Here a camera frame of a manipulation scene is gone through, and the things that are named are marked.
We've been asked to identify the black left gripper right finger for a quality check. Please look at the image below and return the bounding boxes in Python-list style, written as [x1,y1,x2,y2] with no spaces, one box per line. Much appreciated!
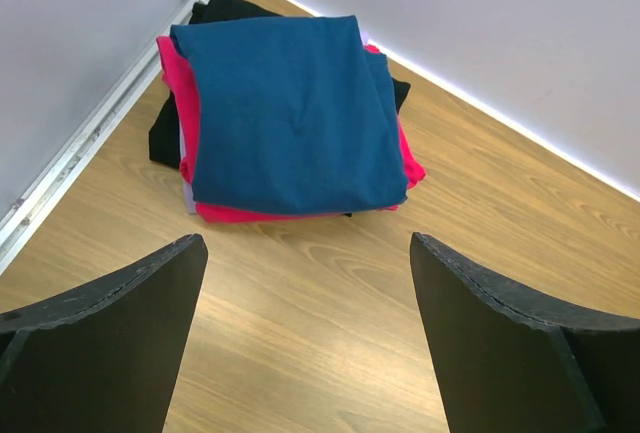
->
[410,233,639,432]

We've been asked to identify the aluminium side rail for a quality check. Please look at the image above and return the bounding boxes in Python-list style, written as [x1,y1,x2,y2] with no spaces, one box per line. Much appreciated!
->
[1,0,207,266]

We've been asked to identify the folded red t-shirt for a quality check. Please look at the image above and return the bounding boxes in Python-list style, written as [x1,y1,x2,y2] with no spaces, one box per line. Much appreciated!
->
[156,36,426,223]

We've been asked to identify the folded blue t-shirt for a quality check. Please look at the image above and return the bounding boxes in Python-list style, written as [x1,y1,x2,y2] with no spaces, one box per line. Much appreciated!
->
[170,16,408,216]

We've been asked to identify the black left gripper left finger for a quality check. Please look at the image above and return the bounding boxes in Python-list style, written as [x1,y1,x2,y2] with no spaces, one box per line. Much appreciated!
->
[1,234,208,432]

